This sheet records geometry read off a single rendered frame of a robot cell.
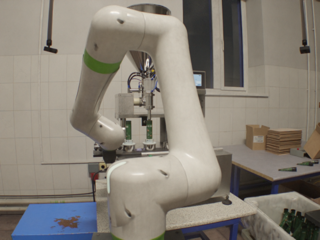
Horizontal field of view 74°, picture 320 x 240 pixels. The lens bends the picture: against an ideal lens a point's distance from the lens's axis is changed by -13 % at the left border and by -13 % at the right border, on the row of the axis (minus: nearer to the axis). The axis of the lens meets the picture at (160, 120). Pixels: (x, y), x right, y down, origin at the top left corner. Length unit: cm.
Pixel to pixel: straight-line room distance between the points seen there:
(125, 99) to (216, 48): 246
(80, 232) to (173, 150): 92
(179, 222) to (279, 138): 172
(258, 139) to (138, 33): 236
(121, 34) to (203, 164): 37
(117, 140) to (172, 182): 44
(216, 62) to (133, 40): 299
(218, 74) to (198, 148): 303
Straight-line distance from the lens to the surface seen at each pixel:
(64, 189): 292
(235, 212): 127
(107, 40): 62
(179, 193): 53
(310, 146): 256
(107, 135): 90
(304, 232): 155
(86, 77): 74
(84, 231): 140
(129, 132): 125
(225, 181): 133
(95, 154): 122
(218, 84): 355
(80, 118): 90
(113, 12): 62
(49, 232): 143
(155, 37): 66
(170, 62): 64
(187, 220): 116
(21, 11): 304
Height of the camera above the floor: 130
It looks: 5 degrees down
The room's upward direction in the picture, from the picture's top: straight up
